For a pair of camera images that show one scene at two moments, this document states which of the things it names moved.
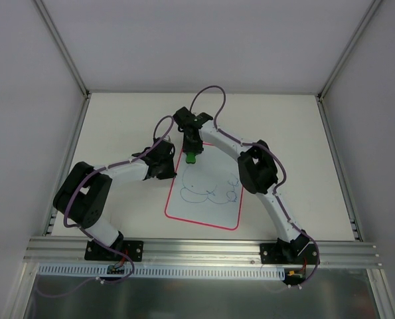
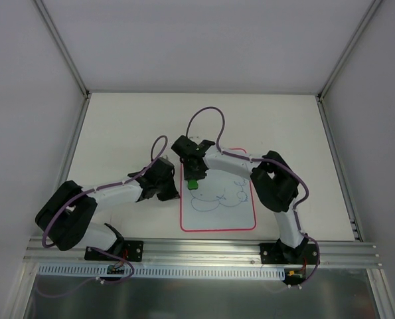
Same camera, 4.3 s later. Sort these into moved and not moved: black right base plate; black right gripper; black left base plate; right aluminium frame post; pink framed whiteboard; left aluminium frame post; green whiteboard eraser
Moved: black right gripper; pink framed whiteboard; green whiteboard eraser
Not moved: black right base plate; right aluminium frame post; left aluminium frame post; black left base plate
